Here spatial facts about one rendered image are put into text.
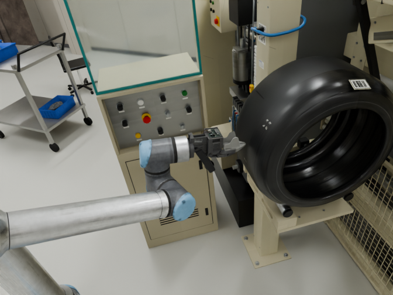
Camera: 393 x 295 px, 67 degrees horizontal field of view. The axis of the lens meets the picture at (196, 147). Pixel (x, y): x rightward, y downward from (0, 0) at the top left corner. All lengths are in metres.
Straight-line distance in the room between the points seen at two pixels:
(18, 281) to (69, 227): 0.30
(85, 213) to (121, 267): 1.55
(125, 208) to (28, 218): 0.23
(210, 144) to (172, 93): 0.68
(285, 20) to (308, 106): 0.42
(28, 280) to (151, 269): 1.31
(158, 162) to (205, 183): 1.02
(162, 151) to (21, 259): 0.51
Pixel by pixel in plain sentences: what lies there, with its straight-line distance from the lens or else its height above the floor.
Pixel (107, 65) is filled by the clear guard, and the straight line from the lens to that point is 1.53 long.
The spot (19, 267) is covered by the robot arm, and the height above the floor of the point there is 1.18.
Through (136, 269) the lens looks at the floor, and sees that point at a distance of 2.31.
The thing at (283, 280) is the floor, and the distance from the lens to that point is 2.18.
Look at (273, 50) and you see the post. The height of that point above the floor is 1.46.
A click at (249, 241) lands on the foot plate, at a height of 0.01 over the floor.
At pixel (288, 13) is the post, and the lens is 1.28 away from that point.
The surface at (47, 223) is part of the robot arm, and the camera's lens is 0.80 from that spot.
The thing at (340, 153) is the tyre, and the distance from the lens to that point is 1.50.
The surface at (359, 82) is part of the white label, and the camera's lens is 1.07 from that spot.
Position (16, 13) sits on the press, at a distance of 7.09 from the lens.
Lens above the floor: 1.90
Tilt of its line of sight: 37 degrees down
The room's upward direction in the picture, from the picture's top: 8 degrees counter-clockwise
